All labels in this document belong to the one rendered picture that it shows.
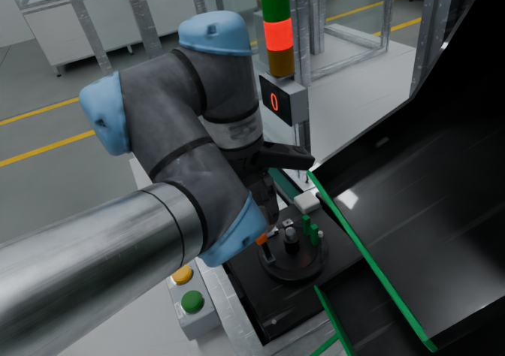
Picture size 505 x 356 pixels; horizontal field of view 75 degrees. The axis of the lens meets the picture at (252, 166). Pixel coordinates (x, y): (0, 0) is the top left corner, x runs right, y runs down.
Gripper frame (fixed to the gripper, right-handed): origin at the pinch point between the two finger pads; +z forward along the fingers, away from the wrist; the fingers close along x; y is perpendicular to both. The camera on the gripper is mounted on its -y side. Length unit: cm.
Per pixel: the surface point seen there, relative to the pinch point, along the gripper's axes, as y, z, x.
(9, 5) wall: 150, 42, -802
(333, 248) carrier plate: -11.5, 11.7, 3.0
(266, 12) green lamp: -13.6, -29.0, -18.3
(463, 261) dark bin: 0.8, -28.0, 30.8
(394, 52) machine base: -108, 23, -79
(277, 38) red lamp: -14.5, -24.6, -17.0
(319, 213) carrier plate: -14.6, 11.7, -6.0
